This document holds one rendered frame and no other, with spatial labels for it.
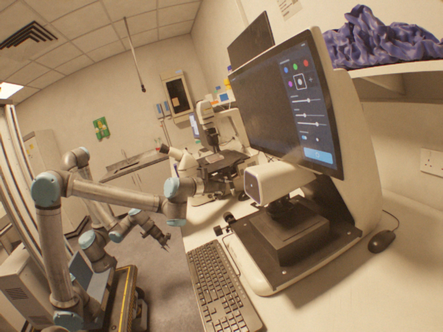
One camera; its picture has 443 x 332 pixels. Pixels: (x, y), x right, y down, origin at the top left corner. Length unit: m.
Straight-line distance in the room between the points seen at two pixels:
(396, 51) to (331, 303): 0.65
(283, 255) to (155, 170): 2.90
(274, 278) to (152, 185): 2.97
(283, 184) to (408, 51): 0.49
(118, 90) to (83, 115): 0.78
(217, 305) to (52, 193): 0.66
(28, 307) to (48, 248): 0.79
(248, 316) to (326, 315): 0.19
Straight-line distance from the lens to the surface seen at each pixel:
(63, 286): 1.03
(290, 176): 0.54
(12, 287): 1.57
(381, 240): 0.71
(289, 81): 0.43
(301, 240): 0.54
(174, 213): 0.93
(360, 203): 0.65
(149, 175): 3.30
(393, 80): 0.90
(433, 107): 0.82
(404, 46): 0.64
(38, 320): 1.71
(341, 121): 0.37
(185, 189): 0.91
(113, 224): 1.37
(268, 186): 0.51
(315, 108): 0.39
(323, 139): 0.40
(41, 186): 0.85
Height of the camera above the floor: 1.25
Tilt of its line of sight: 16 degrees down
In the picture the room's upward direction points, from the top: 17 degrees counter-clockwise
